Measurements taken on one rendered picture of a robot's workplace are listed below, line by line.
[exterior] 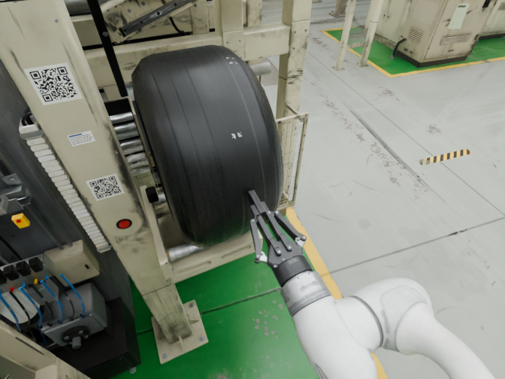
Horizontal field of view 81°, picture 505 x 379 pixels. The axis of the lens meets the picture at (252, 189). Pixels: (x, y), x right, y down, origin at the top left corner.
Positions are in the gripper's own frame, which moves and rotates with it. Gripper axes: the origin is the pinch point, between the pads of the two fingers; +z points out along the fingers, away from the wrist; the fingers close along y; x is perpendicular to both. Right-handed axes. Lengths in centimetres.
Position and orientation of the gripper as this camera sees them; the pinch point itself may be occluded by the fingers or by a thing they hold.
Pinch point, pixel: (256, 204)
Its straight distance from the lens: 71.5
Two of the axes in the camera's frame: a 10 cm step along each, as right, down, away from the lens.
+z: -4.1, -7.4, 5.4
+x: -0.6, 6.1, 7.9
